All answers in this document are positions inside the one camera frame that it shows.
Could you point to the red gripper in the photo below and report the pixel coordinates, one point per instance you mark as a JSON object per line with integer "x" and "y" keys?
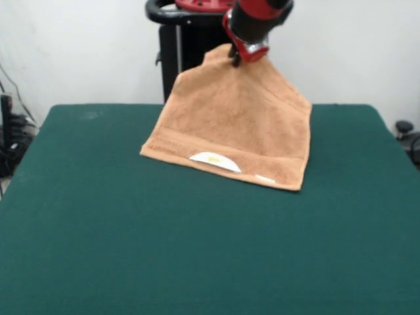
{"x": 251, "y": 52}

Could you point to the tan terry towel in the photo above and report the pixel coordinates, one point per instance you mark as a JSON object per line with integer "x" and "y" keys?
{"x": 236, "y": 124}

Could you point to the dark green table cloth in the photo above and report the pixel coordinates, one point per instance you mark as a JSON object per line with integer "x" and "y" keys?
{"x": 98, "y": 229}

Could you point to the red robot base plate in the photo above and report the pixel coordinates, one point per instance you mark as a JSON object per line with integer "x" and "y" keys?
{"x": 203, "y": 4}

